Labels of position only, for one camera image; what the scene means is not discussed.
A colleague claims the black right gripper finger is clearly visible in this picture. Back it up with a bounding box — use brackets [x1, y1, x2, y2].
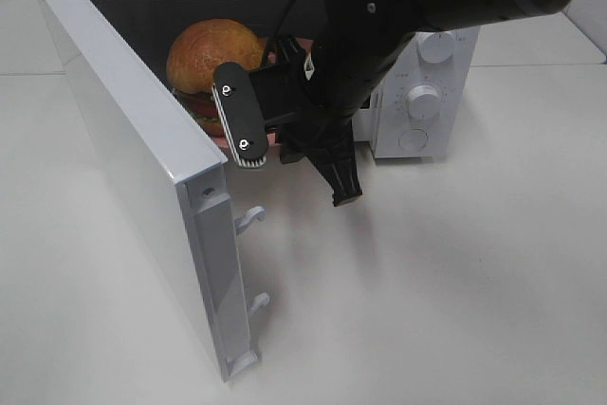
[278, 105, 362, 207]
[212, 62, 269, 169]

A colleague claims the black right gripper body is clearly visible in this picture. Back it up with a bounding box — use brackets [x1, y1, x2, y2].
[250, 32, 360, 149]

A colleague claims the pink round plate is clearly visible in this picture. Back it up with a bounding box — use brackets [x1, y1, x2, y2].
[212, 35, 312, 168]

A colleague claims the burger with sesame-free bun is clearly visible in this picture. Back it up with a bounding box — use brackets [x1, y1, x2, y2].
[166, 19, 264, 138]

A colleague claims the round white door button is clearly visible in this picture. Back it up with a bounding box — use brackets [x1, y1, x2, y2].
[398, 128, 428, 156]

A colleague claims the white microwave door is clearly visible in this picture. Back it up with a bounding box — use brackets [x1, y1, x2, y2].
[39, 0, 269, 380]

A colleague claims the white timer knob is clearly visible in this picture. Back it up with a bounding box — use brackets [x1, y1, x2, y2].
[405, 84, 441, 120]

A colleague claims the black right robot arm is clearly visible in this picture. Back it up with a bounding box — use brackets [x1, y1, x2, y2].
[212, 0, 571, 206]

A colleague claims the upper white power knob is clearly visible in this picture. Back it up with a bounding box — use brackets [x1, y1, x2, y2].
[416, 31, 456, 64]

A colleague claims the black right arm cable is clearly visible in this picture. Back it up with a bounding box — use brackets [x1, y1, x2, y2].
[258, 0, 331, 69]

